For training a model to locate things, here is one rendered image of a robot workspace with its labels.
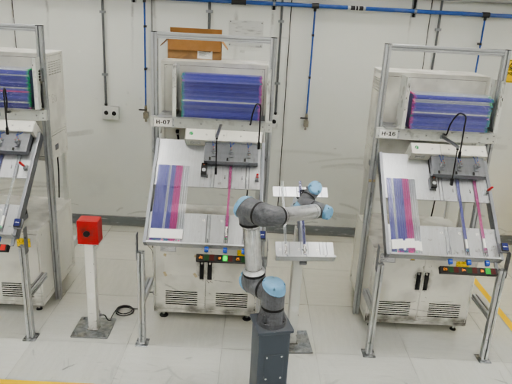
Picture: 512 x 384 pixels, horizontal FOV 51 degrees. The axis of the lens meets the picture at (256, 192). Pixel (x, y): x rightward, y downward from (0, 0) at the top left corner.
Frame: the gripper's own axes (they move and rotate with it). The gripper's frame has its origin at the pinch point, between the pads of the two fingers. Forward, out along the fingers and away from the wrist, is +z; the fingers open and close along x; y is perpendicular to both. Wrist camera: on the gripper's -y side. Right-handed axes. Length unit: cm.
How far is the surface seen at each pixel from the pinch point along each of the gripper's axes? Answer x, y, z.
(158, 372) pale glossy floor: 82, -93, 37
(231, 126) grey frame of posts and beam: 43, 57, 15
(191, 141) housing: 68, 47, 17
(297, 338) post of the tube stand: -6, -73, 61
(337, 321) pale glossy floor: -39, -60, 80
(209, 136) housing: 56, 49, 14
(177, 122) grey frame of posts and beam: 77, 59, 17
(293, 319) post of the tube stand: -1, -61, 46
